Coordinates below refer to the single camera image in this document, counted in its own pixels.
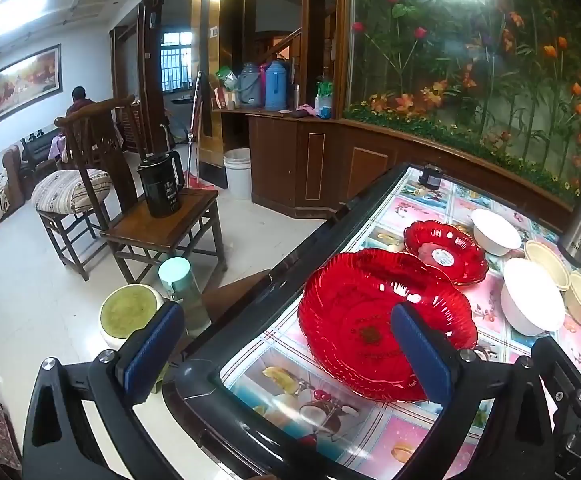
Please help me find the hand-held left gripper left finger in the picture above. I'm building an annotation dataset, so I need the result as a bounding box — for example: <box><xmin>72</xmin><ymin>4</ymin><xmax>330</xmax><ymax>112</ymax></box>
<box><xmin>20</xmin><ymin>301</ymin><xmax>186</xmax><ymax>480</ymax></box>

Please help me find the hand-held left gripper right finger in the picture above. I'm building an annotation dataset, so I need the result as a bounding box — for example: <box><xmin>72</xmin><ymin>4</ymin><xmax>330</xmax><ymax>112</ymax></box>
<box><xmin>391</xmin><ymin>302</ymin><xmax>559</xmax><ymax>480</ymax></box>

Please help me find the wooden chair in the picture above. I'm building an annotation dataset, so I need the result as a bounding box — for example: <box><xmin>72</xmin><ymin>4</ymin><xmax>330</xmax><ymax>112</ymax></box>
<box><xmin>53</xmin><ymin>95</ymin><xmax>228</xmax><ymax>286</ymax></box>

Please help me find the small black device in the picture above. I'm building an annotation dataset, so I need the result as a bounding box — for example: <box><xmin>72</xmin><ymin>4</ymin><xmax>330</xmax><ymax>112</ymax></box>
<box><xmin>418</xmin><ymin>164</ymin><xmax>444</xmax><ymax>191</ymax></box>

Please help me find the striped seat cushion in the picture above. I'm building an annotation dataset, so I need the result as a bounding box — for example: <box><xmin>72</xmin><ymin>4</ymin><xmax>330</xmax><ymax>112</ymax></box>
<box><xmin>31</xmin><ymin>169</ymin><xmax>114</xmax><ymax>214</ymax></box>

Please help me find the mop with red head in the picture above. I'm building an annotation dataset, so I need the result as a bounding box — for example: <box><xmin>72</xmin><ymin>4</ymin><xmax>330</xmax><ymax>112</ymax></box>
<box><xmin>184</xmin><ymin>71</ymin><xmax>220</xmax><ymax>192</ymax></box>

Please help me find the grey-blue thermos flask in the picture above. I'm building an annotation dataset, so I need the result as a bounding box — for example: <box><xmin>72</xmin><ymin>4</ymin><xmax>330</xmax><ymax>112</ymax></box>
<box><xmin>238</xmin><ymin>62</ymin><xmax>264</xmax><ymax>108</ymax></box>

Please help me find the white bucket with green lid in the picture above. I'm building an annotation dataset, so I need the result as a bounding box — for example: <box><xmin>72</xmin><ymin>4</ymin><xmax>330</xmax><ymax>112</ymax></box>
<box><xmin>99</xmin><ymin>283</ymin><xmax>164</xmax><ymax>351</ymax></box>

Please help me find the green bag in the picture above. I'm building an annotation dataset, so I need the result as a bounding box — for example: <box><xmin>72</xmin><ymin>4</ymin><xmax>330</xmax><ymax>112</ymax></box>
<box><xmin>215</xmin><ymin>66</ymin><xmax>241</xmax><ymax>93</ymax></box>

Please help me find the ceiling light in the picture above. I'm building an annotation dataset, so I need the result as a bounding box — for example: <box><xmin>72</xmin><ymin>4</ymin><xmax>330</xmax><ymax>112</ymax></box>
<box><xmin>0</xmin><ymin>0</ymin><xmax>51</xmax><ymax>38</ymax></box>

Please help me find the barred window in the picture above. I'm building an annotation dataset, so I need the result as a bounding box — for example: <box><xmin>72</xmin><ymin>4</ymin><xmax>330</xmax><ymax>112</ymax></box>
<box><xmin>160</xmin><ymin>31</ymin><xmax>191</xmax><ymax>93</ymax></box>

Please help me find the framed wall painting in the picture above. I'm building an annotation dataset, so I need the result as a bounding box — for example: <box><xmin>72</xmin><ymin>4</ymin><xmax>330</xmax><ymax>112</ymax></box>
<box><xmin>0</xmin><ymin>44</ymin><xmax>64</xmax><ymax>133</ymax></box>

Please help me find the white plastic bucket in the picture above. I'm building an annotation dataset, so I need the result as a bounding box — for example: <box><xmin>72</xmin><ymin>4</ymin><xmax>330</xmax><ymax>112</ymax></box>
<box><xmin>223</xmin><ymin>148</ymin><xmax>252</xmax><ymax>201</ymax></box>

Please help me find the green and white bottle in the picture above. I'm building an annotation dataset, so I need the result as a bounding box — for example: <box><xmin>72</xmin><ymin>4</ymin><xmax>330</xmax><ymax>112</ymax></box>
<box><xmin>315</xmin><ymin>76</ymin><xmax>334</xmax><ymax>120</ymax></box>

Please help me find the printed pink tablecloth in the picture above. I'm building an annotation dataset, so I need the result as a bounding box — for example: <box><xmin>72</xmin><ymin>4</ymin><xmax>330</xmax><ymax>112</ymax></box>
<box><xmin>220</xmin><ymin>165</ymin><xmax>581</xmax><ymax>480</ymax></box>

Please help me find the black electric kettle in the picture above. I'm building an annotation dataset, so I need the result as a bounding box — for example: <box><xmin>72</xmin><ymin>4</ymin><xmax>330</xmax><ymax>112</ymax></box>
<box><xmin>136</xmin><ymin>150</ymin><xmax>186</xmax><ymax>219</ymax></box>

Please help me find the wooden stool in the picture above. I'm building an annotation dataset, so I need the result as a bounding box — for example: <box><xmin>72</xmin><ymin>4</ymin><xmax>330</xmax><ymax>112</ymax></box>
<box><xmin>35</xmin><ymin>200</ymin><xmax>116</xmax><ymax>281</ymax></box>

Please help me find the white bowl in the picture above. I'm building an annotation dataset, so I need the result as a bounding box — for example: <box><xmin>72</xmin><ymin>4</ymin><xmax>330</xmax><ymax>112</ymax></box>
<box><xmin>471</xmin><ymin>208</ymin><xmax>523</xmax><ymax>257</ymax></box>
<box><xmin>501</xmin><ymin>257</ymin><xmax>566</xmax><ymax>337</ymax></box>

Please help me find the large red plastic plate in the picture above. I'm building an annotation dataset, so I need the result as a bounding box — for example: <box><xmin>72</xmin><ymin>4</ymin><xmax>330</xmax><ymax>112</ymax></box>
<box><xmin>298</xmin><ymin>248</ymin><xmax>479</xmax><ymax>403</ymax></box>

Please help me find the blue thermos flask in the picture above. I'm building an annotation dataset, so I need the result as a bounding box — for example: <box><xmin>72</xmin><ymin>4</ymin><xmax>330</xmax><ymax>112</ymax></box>
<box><xmin>264</xmin><ymin>60</ymin><xmax>288</xmax><ymax>111</ymax></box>

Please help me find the small red plastic plate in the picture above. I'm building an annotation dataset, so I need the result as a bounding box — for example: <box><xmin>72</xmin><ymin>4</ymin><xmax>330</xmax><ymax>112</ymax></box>
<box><xmin>403</xmin><ymin>220</ymin><xmax>489</xmax><ymax>287</ymax></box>

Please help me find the teal lidded bottle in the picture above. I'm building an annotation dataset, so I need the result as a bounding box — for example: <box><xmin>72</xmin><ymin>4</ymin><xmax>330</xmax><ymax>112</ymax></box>
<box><xmin>158</xmin><ymin>256</ymin><xmax>212</xmax><ymax>333</ymax></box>

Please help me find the wooden cabinet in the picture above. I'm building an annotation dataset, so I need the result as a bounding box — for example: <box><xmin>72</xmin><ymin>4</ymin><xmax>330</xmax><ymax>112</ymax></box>
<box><xmin>213</xmin><ymin>105</ymin><xmax>576</xmax><ymax>221</ymax></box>

